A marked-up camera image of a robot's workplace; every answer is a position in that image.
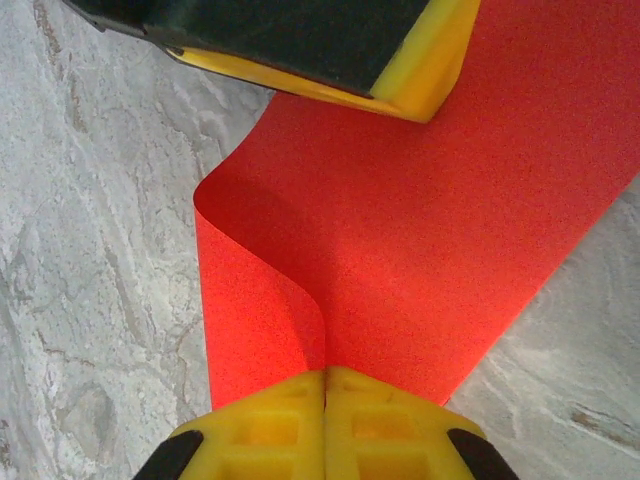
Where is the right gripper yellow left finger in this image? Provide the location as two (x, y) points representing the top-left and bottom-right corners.
(132, 367), (327, 480)

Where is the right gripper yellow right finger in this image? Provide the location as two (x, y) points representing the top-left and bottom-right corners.
(324, 364), (509, 480)

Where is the red paper sheet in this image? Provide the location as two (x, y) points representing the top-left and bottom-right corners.
(192, 0), (640, 409)

